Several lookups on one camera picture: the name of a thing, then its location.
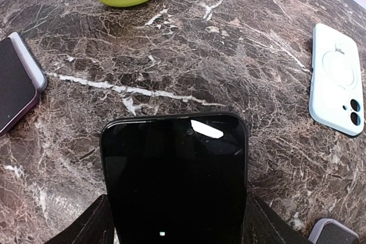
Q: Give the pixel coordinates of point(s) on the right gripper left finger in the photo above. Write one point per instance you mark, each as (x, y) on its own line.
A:
(94, 225)

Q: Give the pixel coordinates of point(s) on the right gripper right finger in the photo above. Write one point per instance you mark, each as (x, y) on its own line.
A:
(263, 225)

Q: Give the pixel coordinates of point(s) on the lavender phone case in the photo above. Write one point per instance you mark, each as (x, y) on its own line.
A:
(330, 231)

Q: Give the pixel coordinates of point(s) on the black phone case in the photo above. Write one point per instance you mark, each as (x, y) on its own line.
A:
(176, 178)

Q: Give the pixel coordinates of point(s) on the light blue phone case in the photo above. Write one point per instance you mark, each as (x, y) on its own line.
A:
(336, 93)

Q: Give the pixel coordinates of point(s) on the dark screen phone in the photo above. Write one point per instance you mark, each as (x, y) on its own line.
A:
(22, 81)

